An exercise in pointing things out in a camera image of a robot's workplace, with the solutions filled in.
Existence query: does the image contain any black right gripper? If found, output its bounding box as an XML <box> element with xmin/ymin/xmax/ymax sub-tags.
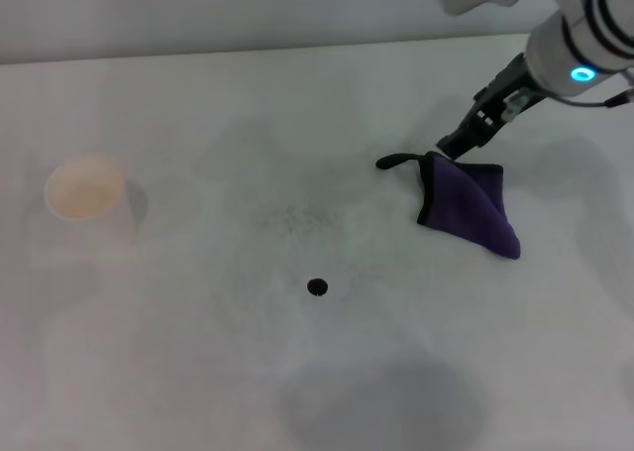
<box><xmin>434</xmin><ymin>52</ymin><xmax>547</xmax><ymax>163</ymax></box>

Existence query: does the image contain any purple rag with black trim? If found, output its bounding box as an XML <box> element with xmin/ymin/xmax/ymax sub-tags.
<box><xmin>374</xmin><ymin>150</ymin><xmax>522</xmax><ymax>262</ymax></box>

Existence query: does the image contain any white paper cup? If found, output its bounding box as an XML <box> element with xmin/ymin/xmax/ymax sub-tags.
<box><xmin>43</xmin><ymin>154</ymin><xmax>150</xmax><ymax>248</ymax></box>

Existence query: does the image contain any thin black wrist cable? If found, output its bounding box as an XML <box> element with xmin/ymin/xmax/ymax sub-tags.
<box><xmin>562</xmin><ymin>68</ymin><xmax>634</xmax><ymax>109</ymax></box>

